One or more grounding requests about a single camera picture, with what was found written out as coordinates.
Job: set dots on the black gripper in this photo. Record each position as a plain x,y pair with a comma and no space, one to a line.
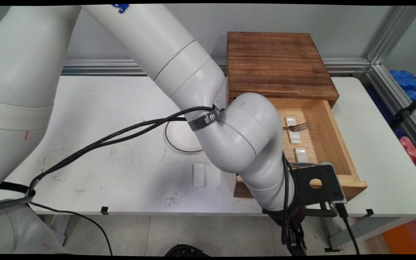
296,216

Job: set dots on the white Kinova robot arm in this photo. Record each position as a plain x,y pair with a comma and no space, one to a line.
157,47

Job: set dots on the black tape piece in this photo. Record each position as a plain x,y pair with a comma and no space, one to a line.
369,212
104,210

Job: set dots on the grey table leg with foot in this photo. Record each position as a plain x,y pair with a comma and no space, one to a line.
374,229

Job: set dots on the white cutlery rest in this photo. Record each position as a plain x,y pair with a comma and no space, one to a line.
302,156
199,175
294,138

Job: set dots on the red orange floor mat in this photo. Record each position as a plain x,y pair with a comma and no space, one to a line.
406,236

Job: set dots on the black round floor object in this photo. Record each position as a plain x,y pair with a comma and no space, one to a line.
186,251

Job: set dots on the silver metal fork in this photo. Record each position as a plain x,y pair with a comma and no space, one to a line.
300,127

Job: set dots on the pink plastic item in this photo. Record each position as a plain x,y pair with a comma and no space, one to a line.
410,150

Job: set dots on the white bowl with black rim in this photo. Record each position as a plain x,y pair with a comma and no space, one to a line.
182,139

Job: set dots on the black tripod stand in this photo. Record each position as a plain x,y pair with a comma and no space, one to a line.
404,113

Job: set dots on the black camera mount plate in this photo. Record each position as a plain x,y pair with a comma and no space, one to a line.
302,186

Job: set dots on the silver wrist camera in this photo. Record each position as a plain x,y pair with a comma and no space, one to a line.
338,184

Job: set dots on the slanted aluminium frame rail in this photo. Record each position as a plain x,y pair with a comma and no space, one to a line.
381,77

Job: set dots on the upright aluminium frame post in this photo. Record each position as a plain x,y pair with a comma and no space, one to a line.
392,32

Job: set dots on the horizontal aluminium frame rail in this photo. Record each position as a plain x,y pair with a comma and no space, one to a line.
103,67

